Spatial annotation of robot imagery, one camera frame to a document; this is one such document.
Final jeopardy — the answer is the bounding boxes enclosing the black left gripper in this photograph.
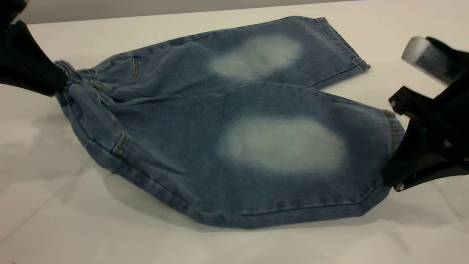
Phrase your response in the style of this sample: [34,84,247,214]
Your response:
[0,0,69,98]

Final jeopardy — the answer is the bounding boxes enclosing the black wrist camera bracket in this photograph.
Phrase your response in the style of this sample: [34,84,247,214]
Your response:
[425,37,469,87]

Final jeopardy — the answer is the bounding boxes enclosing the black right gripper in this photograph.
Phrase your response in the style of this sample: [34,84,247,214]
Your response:
[381,73,469,192]

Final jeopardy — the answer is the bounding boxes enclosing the blue denim pants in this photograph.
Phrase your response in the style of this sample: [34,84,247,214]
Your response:
[54,15,405,230]

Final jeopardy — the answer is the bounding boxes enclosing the white cylindrical wrist camera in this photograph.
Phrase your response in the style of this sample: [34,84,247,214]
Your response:
[401,36,463,85]

